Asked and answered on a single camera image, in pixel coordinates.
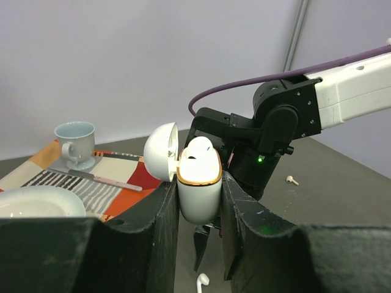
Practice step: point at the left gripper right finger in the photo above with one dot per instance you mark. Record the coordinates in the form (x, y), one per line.
(263, 252)

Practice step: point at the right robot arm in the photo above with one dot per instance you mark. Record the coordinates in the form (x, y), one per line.
(289, 106)

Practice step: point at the patchwork placemat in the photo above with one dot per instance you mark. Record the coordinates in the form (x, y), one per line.
(125, 179)

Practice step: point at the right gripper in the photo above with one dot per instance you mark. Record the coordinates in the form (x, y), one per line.
(249, 148)

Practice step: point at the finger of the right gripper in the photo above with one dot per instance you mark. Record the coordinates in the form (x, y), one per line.
(200, 237)

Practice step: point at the light blue cup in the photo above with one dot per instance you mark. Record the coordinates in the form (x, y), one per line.
(77, 143)

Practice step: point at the white earbuds charging case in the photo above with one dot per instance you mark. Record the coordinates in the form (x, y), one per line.
(199, 180)

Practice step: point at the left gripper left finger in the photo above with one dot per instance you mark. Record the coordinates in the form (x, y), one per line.
(133, 252)

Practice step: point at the white earbud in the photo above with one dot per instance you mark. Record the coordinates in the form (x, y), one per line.
(198, 147)
(202, 280)

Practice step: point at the pinkish earbud far right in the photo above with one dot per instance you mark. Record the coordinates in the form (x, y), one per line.
(290, 179)

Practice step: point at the white bowl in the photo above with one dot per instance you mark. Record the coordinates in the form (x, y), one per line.
(41, 202)

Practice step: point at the knife with pink handle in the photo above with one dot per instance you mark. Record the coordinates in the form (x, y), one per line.
(98, 179)

